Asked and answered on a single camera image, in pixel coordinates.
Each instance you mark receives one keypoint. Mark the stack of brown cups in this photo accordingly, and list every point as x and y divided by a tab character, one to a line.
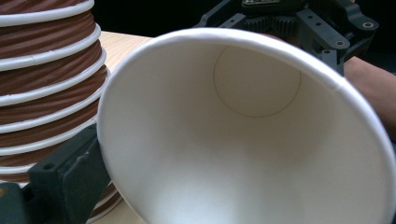
46	77

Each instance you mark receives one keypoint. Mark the white paper cup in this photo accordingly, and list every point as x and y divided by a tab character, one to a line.
236	140

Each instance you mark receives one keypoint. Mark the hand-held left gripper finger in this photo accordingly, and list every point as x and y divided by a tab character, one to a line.
71	180

